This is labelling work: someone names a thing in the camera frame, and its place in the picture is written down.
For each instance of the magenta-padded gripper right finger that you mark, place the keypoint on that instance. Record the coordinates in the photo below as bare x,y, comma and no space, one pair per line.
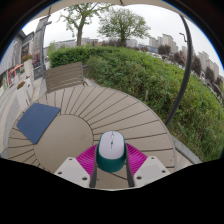
151,169

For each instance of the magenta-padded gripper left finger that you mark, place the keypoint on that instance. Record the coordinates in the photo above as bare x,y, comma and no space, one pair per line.
71,170

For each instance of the white and teal computer mouse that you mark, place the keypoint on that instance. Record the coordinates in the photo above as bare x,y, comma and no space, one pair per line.
111,150

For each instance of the blue rectangular mouse pad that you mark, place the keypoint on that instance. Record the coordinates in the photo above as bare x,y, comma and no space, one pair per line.
36,121

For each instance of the green trimmed hedge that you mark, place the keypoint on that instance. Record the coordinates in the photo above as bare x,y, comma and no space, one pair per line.
150,83

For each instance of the white planter with orange flowers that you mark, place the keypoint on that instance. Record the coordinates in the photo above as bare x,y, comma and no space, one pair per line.
24,96

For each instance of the brown slatted outdoor chair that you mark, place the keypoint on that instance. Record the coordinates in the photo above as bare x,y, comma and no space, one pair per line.
63,76

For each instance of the dark curved umbrella pole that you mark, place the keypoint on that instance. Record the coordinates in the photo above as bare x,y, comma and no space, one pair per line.
186,73

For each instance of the white planter with pink flowers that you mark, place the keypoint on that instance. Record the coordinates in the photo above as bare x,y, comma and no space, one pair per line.
28,68

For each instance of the grey storefront building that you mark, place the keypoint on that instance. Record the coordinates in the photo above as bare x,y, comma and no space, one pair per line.
13,56

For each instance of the distant apartment buildings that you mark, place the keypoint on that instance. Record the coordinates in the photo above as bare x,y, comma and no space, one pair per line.
166,41

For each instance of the tree with bare trunk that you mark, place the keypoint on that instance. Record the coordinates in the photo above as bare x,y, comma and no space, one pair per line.
79,33

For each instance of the round leafy tree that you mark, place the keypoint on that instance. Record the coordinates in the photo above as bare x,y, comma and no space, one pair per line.
123,23

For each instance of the grey banner sign post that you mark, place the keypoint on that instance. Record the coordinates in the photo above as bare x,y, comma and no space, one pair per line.
38,40

